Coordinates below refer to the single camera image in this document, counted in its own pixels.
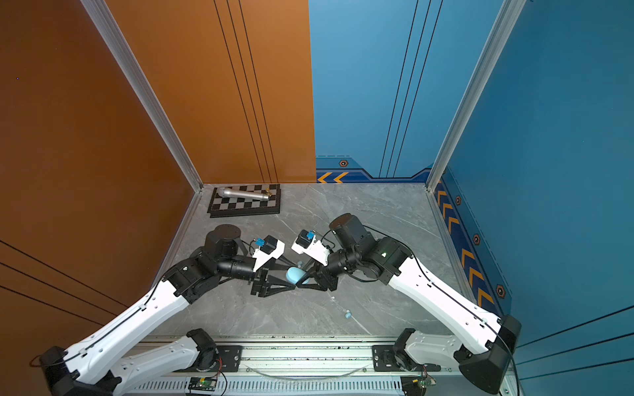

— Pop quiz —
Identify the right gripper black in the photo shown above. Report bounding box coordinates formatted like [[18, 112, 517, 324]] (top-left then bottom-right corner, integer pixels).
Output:
[[295, 249, 363, 292]]

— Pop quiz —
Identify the blue earbud charging case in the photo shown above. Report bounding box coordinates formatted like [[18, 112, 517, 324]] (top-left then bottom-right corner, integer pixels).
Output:
[[286, 267, 308, 285]]

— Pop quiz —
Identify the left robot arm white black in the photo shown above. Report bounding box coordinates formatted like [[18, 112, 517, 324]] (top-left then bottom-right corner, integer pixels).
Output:
[[38, 224, 293, 395]]

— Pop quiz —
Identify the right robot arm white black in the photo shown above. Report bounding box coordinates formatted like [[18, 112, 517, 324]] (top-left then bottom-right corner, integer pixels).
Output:
[[292, 213, 521, 395]]

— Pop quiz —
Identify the black white chessboard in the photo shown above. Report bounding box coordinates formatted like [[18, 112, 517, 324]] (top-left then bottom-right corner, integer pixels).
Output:
[[207, 184, 282, 218]]

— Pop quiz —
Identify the silver microphone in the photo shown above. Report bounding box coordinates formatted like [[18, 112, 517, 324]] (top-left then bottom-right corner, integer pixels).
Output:
[[217, 187, 270, 201]]

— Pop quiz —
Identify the left green circuit board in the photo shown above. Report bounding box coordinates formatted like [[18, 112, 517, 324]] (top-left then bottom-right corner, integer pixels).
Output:
[[187, 377, 218, 394]]

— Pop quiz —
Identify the green circuit board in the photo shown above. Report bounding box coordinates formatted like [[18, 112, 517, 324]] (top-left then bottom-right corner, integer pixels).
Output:
[[187, 377, 218, 394], [401, 376, 437, 396]]

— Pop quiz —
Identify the right green circuit board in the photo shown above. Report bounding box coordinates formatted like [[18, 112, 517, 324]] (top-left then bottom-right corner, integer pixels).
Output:
[[401, 376, 437, 396]]

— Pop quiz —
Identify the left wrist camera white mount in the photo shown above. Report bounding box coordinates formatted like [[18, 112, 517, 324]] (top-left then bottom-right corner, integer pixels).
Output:
[[252, 235, 286, 272]]

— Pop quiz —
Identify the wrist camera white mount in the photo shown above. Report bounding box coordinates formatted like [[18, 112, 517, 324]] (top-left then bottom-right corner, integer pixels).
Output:
[[252, 235, 286, 272], [292, 229, 330, 267]]

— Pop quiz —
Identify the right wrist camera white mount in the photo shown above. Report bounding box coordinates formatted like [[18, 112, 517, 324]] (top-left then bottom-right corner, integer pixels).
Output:
[[292, 229, 330, 267]]

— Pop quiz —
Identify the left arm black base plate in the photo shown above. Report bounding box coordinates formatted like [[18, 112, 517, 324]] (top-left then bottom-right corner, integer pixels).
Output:
[[176, 345, 244, 374]]

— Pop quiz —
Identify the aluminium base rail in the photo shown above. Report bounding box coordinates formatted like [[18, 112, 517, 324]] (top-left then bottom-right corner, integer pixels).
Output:
[[127, 338, 484, 395]]

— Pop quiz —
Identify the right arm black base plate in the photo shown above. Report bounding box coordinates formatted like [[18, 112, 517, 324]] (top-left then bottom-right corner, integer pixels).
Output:
[[371, 345, 442, 372]]

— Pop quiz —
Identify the left aluminium corner post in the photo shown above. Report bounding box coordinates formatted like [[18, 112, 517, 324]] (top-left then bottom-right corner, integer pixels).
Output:
[[81, 0, 203, 192]]

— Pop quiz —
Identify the aluminium corner post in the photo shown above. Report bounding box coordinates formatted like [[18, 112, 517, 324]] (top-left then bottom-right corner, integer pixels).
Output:
[[81, 0, 203, 192], [426, 0, 526, 193]]

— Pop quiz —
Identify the right aluminium corner post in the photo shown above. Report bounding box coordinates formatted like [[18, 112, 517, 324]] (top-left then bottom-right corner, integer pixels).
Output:
[[426, 0, 526, 193]]

